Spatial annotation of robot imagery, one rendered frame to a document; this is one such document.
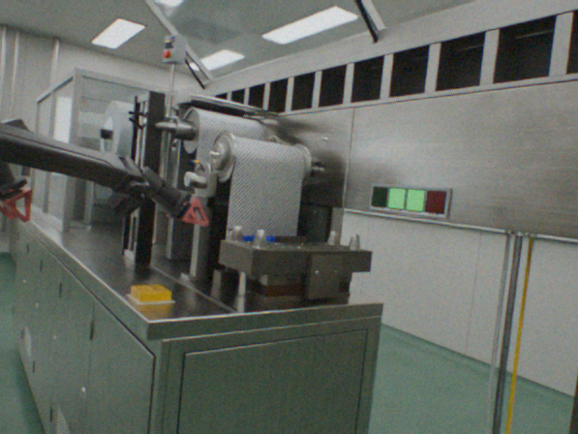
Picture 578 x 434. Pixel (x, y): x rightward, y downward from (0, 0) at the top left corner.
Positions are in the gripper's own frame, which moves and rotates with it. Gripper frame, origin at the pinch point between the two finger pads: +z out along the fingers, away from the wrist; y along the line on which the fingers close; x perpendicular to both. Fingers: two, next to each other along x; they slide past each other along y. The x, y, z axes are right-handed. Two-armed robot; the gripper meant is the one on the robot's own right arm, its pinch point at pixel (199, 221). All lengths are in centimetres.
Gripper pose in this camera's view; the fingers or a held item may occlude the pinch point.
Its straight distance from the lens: 121.6
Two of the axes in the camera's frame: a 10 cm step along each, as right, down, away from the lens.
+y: 6.0, 1.1, -7.9
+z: 6.3, 5.5, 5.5
